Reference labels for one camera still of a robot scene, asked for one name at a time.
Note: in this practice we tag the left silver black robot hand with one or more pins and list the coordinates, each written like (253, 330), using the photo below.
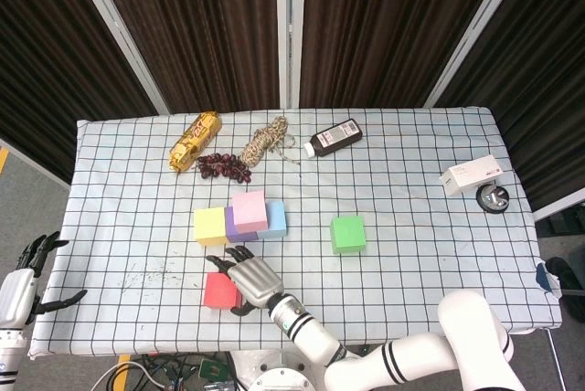
(18, 290)

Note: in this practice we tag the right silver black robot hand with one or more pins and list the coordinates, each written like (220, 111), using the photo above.
(253, 279)

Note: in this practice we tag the red foam cube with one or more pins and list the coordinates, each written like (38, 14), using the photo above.
(219, 291)

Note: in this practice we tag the purple foam cube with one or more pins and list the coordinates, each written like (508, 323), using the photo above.
(237, 236)

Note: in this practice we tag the light blue foam cube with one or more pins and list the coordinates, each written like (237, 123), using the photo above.
(277, 219)

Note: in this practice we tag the pink foam cube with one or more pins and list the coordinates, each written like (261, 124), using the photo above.
(249, 210)

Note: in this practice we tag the yellow foam cube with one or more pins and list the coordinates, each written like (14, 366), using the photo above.
(210, 225)

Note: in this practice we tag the green foam cube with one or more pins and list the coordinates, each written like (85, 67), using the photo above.
(348, 235)

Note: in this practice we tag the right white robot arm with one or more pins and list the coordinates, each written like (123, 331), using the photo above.
(411, 350)

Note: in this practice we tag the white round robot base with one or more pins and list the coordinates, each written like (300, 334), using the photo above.
(274, 373)

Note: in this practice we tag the green circuit board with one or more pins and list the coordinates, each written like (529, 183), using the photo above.
(211, 369)

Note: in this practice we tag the dark red grape bunch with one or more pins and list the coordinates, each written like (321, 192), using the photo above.
(224, 168)

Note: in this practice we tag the gold snack packet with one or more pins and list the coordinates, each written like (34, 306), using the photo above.
(194, 142)

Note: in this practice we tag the brown bottle white cap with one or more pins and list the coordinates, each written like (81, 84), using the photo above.
(336, 137)

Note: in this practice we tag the dark brown curtain panel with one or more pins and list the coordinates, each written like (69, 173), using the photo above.
(388, 21)
(45, 66)
(205, 21)
(548, 66)

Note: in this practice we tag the white carton box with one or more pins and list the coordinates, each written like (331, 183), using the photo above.
(471, 176)

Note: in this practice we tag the white partition frame post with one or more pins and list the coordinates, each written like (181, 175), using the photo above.
(116, 28)
(478, 28)
(290, 21)

